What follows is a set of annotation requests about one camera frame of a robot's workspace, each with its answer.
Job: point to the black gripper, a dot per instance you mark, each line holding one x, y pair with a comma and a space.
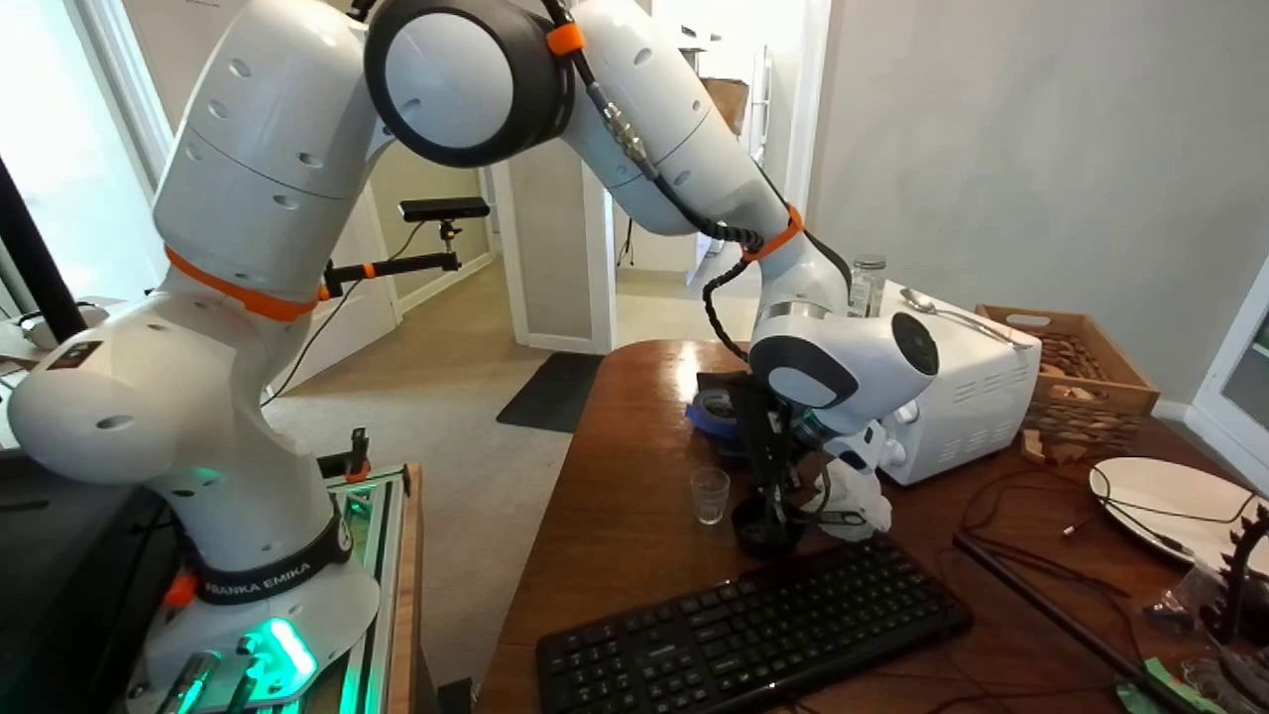
782, 450

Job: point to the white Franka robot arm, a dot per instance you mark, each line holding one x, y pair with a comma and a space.
265, 171

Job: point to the white toaster oven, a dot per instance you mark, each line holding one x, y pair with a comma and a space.
976, 400

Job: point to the small clear glass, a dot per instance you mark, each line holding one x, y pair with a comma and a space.
707, 500

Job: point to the crumpled white tissue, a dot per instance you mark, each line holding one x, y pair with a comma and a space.
859, 511

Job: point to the black computer keyboard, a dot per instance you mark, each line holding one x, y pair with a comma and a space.
757, 627

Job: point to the dark floor mat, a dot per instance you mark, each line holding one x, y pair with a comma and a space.
559, 394

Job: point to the white plate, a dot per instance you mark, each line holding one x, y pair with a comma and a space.
1163, 499

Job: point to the black boom with orange bands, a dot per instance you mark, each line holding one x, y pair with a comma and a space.
383, 266

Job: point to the dark cabinet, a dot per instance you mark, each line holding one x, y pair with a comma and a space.
64, 595

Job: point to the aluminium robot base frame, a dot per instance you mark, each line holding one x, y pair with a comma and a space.
388, 556

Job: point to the black bar camera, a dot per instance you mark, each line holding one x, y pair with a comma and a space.
445, 207

